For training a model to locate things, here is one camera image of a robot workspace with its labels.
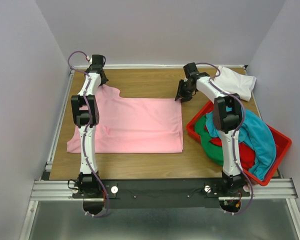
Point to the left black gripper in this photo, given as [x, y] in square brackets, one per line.
[103, 80]

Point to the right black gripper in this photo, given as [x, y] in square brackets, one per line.
[184, 98]

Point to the pink t shirt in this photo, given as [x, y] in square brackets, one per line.
[137, 125]

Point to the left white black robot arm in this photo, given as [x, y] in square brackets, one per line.
[86, 117]

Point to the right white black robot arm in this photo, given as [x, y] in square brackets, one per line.
[227, 117]

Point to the folded white t shirt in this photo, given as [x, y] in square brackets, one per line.
[236, 83]

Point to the green t shirt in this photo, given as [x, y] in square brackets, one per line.
[201, 129]

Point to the blue t shirt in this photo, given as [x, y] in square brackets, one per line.
[256, 135]

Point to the red t shirt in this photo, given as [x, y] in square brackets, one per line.
[247, 155]

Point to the red plastic bin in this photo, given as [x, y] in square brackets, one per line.
[282, 144]

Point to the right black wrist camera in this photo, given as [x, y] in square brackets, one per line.
[190, 69]

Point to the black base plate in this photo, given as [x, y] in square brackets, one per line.
[100, 197]

